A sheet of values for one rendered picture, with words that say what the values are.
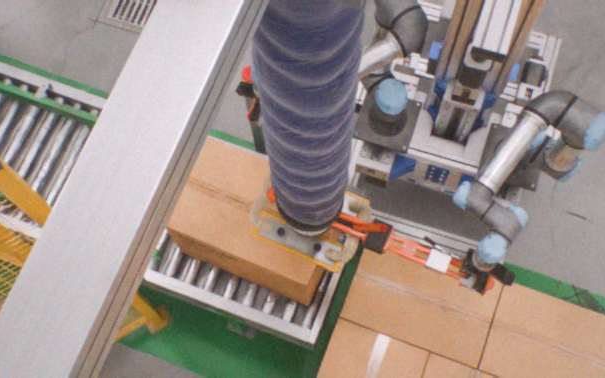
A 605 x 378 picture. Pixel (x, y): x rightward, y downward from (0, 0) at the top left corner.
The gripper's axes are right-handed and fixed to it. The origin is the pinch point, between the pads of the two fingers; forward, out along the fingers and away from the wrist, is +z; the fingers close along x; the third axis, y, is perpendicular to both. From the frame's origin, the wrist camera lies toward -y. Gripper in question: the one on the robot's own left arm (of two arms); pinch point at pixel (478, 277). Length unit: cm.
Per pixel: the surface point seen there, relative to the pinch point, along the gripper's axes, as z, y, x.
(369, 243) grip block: -1.7, 36.9, 5.0
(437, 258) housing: -1.2, 14.5, 0.1
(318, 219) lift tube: -19, 54, 9
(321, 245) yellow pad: 9, 52, 10
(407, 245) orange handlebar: -1.1, 25.2, 0.1
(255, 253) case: 33, 76, 17
